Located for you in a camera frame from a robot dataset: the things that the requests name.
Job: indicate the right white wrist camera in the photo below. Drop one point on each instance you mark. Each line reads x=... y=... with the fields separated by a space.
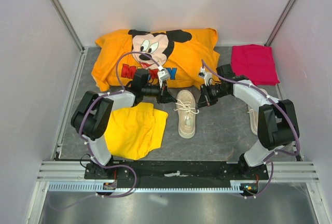
x=207 y=76

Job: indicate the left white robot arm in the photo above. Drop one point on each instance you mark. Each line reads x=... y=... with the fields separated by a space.
x=90 y=119

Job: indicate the right aluminium frame post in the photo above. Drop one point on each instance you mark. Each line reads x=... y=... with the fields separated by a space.
x=281 y=20

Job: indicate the beige lace sneaker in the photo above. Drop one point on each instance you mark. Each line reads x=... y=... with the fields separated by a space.
x=186 y=124

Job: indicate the grey table mat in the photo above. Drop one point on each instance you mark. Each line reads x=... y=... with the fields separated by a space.
x=222 y=131

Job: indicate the left aluminium frame post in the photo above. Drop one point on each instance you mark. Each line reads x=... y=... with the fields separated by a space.
x=68 y=25

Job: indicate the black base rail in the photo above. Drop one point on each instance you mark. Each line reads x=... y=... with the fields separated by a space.
x=161 y=169

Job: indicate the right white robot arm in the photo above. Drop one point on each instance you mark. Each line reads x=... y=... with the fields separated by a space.
x=277 y=124

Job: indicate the aluminium frame post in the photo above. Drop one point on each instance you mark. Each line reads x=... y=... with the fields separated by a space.
x=68 y=25
x=281 y=20

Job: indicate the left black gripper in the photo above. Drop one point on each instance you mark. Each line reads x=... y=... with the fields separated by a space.
x=164 y=96

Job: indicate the grey slotted cable duct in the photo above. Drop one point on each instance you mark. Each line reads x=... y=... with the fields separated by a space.
x=85 y=186

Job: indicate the yellow shorts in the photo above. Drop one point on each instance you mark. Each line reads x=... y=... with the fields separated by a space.
x=135 y=131

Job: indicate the white shoelace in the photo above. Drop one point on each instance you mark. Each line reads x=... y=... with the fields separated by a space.
x=185 y=108

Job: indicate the orange Mickey t-shirt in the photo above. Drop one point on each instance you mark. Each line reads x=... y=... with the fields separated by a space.
x=181 y=52

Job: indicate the pink folded cloth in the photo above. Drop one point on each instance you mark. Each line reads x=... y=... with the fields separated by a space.
x=256 y=62

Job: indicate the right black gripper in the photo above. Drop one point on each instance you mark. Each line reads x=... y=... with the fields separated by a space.
x=205 y=97

